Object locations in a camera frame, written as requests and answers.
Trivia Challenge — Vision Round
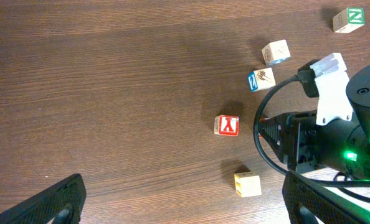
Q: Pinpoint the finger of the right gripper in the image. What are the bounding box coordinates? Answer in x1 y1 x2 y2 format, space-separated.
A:
264 114 287 164

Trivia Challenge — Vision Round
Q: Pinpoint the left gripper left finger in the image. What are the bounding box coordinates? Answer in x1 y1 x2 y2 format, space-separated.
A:
0 174 87 224

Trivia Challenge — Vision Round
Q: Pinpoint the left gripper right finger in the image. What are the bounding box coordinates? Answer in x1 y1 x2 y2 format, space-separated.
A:
282 171 370 224

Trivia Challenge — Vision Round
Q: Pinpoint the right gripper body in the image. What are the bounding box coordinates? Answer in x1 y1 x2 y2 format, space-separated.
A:
284 110 325 174

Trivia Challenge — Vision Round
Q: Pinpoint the wooden block yellow side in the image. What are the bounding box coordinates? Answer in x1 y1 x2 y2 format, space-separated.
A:
234 172 262 197

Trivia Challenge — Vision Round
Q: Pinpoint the wooden block green side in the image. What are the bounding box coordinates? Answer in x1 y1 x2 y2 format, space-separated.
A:
258 118 269 138

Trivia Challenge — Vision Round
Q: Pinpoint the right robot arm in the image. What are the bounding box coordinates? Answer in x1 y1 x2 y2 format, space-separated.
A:
254 60 370 180

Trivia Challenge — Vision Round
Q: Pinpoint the red Y block left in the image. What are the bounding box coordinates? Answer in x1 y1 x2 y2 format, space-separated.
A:
214 115 239 136

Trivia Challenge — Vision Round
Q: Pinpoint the wooden block ice cream picture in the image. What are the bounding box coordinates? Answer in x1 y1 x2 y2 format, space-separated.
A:
247 68 276 92

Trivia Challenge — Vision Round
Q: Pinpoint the blue-sided wooden block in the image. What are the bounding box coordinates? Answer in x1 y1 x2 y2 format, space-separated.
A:
262 39 291 66

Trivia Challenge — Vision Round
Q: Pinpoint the green N wooden block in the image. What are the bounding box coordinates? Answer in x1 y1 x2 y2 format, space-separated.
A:
332 7 365 34

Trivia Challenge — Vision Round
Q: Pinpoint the right camera cable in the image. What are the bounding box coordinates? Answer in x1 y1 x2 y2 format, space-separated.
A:
253 74 370 207

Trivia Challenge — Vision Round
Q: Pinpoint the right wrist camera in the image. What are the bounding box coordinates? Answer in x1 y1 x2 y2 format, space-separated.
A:
297 53 353 126

